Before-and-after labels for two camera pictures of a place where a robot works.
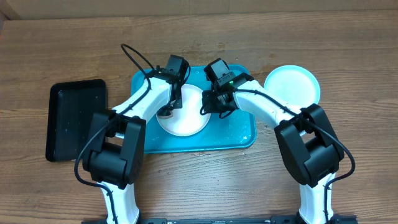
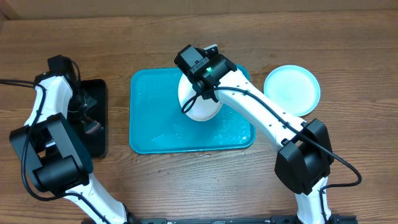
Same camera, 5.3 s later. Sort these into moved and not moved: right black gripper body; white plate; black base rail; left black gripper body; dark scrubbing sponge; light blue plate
Moved: white plate; left black gripper body; dark scrubbing sponge; right black gripper body
Not moved: black base rail; light blue plate
